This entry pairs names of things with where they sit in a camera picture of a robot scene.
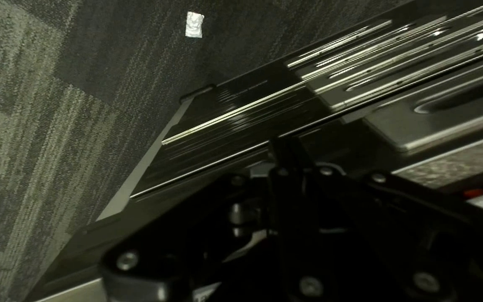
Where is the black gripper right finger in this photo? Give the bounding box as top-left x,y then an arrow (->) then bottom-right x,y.
269,139 -> 483,302

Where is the white paper scrap on floor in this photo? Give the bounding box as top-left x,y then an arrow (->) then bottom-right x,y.
185,12 -> 205,39

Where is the grey metal tool drawer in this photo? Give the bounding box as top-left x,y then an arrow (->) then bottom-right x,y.
26,0 -> 483,302

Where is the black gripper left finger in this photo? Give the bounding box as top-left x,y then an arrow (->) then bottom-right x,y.
99,174 -> 269,302

